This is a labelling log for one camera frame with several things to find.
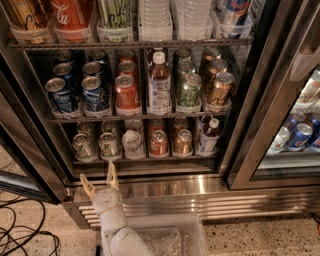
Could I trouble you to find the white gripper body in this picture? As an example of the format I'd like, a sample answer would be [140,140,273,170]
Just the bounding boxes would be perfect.
[92,187,123,215]

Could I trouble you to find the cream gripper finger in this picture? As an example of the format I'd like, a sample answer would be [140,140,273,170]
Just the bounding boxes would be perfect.
[106,161,119,190]
[80,174,96,199]

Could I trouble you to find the green 7up can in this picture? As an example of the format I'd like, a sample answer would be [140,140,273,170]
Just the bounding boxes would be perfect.
[98,132,119,158]
[77,122,95,140]
[101,121,118,136]
[72,133,97,162]

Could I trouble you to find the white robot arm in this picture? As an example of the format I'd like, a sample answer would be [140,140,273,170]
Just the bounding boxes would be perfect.
[80,161,154,256]

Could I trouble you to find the clear water bottle bottom shelf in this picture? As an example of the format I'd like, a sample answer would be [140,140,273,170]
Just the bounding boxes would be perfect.
[122,130,145,160]

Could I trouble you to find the green 7up can left front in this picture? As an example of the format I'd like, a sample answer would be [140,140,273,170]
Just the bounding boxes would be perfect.
[72,133,97,162]

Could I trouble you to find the green 7up can left rear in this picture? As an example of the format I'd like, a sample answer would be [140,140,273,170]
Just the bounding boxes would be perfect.
[77,122,95,140]

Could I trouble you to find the red soda can bottom front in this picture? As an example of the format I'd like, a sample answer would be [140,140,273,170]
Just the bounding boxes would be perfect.
[150,130,168,156]

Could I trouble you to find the red soda can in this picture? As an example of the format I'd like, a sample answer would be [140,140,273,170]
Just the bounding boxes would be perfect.
[114,75,140,110]
[150,130,168,156]

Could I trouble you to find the orange soda can bottom front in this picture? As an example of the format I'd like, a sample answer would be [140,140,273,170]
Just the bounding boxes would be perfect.
[174,129,192,155]

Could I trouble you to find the blue pepsi can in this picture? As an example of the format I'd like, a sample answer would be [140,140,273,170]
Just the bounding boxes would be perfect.
[81,76,109,112]
[45,78,78,113]

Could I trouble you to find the red soda can middle front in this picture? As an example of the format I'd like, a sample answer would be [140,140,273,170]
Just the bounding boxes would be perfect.
[114,75,140,110]

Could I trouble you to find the brown tea bottle middle shelf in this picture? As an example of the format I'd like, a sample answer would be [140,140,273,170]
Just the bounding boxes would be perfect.
[148,51,171,115]

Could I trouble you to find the brown tea bottle shelf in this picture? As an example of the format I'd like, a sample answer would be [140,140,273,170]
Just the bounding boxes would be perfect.
[199,118,220,153]
[148,51,171,115]

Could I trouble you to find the blue pepsi can front left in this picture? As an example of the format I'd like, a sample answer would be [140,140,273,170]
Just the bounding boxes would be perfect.
[45,78,78,113]

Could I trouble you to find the steel fridge base grille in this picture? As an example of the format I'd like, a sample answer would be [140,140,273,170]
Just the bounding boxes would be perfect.
[63,174,320,230]

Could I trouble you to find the brown tea bottle bottom shelf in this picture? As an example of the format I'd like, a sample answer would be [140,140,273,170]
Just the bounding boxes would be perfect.
[199,118,220,153]

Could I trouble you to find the green lacroix can middle front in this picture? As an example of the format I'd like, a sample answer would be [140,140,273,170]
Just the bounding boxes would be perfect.
[177,73,202,107]

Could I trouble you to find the green lacroix can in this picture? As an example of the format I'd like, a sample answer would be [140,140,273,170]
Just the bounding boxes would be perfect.
[177,73,202,107]
[97,0,131,29]

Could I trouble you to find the gold lacroix can middle front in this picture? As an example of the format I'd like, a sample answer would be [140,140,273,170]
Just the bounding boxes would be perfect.
[207,72,234,106]

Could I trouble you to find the green lacroix can top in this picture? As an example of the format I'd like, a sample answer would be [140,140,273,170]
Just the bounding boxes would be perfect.
[97,0,131,29]

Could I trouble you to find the red coca-cola can top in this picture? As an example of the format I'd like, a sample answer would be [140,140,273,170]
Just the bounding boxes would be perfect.
[50,0,94,43]

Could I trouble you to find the yellow lacroix can top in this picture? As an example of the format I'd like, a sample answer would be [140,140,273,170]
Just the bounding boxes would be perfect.
[2,0,54,44]

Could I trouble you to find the blue pepsi can right fridge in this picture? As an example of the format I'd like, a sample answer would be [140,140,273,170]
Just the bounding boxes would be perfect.
[286,123,313,151]

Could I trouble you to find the red bull can top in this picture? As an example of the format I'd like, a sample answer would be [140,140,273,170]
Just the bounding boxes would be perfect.
[220,0,252,26]

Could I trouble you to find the clear plastic bin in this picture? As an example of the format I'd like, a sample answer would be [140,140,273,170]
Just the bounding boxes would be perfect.
[127,214,209,256]

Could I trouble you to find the clear water bottle top left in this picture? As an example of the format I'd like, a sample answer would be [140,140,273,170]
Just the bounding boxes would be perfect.
[138,0,170,28]

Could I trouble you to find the clear water bottle top right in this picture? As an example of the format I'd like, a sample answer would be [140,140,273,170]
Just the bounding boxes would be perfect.
[174,0,212,27]

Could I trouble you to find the black floor cables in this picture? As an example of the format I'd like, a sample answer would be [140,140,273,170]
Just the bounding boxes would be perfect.
[0,189,61,256]

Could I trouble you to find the steel fridge door frame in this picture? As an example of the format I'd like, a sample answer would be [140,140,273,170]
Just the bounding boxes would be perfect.
[219,0,320,191]

